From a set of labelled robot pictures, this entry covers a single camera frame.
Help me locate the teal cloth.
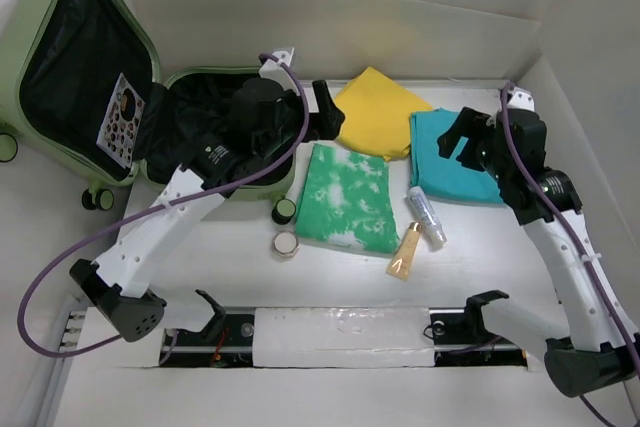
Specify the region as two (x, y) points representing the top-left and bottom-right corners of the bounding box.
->
(410, 109), (503, 205)

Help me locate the yellow cloth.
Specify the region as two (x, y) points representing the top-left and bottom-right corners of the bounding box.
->
(334, 67), (433, 161)

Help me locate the green white tie-dye cloth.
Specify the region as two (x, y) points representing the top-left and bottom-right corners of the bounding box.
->
(295, 143), (400, 254)

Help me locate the white tube bottle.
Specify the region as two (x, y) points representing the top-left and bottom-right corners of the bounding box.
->
(407, 186), (447, 248)

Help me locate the round pink cream jar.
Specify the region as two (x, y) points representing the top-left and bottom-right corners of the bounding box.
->
(272, 231), (299, 259)

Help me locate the beige cosmetic tube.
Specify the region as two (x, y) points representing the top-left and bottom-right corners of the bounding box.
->
(386, 222), (422, 281)

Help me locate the light green suitcase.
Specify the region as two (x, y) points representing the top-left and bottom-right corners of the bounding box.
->
(1, 0), (295, 211)

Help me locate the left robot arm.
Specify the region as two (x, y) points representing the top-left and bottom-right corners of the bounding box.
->
(70, 78), (345, 344)

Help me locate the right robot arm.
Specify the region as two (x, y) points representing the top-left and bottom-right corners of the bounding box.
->
(437, 107), (639, 398)

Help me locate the sticker sheet in lid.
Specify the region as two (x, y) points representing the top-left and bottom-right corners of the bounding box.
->
(96, 73), (145, 169)

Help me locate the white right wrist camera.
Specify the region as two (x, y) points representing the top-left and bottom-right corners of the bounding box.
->
(501, 86), (535, 112)

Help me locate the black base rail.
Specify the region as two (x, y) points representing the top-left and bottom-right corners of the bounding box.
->
(159, 307), (528, 369)

